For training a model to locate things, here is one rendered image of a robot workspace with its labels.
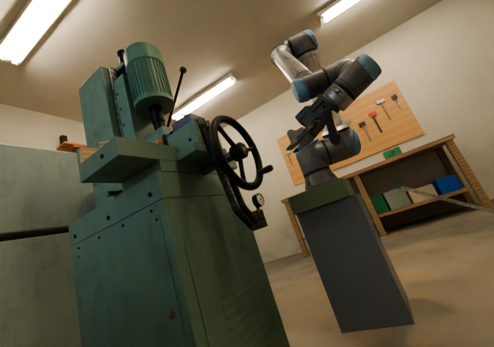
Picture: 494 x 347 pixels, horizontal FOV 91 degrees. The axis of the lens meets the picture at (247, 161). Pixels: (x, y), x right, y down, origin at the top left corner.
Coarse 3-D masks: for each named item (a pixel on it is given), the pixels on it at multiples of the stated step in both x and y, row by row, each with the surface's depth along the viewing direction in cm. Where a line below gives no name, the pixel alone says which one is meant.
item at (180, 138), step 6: (186, 126) 86; (192, 126) 85; (198, 126) 87; (174, 132) 89; (180, 132) 87; (186, 132) 86; (192, 132) 84; (198, 132) 85; (168, 138) 90; (174, 138) 89; (180, 138) 87; (186, 138) 86; (192, 138) 84; (198, 138) 84; (174, 144) 88; (180, 144) 87; (186, 144) 85; (180, 150) 87
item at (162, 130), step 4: (160, 128) 104; (164, 128) 103; (168, 128) 106; (172, 128) 108; (152, 132) 106; (156, 132) 105; (160, 132) 103; (164, 132) 102; (168, 132) 105; (148, 136) 107; (152, 136) 106; (156, 136) 105; (160, 136) 103; (144, 140) 108; (148, 140) 107; (152, 140) 106
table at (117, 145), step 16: (112, 144) 68; (128, 144) 70; (144, 144) 75; (160, 144) 81; (192, 144) 81; (96, 160) 72; (112, 160) 68; (128, 160) 71; (144, 160) 75; (176, 160) 84; (192, 160) 88; (208, 160) 94; (80, 176) 76; (96, 176) 75; (112, 176) 79; (128, 176) 83
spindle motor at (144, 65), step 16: (128, 48) 112; (144, 48) 112; (128, 64) 111; (144, 64) 109; (160, 64) 115; (144, 80) 107; (160, 80) 110; (144, 96) 104; (160, 96) 106; (144, 112) 112
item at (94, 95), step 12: (96, 72) 120; (84, 84) 126; (96, 84) 119; (108, 84) 119; (84, 96) 125; (96, 96) 118; (108, 96) 115; (84, 108) 124; (96, 108) 117; (108, 108) 113; (84, 120) 123; (96, 120) 116; (108, 120) 111; (96, 132) 116; (108, 132) 110; (96, 144) 115; (96, 192) 111; (96, 204) 110
